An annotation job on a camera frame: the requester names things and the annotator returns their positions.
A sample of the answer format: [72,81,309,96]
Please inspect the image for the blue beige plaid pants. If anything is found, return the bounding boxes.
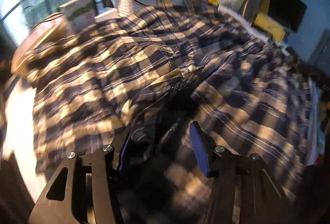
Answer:
[27,5,312,223]

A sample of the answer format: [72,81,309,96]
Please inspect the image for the yellow sponge block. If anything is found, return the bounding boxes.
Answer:
[253,13,285,42]

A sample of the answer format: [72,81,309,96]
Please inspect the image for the beige plastic basin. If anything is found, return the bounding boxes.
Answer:
[11,12,72,78]

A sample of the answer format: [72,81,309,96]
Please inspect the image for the white green milk carton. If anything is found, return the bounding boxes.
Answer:
[59,0,98,33]

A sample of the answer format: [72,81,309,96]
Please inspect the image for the black monitor screen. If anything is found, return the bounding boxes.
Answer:
[268,0,307,32]

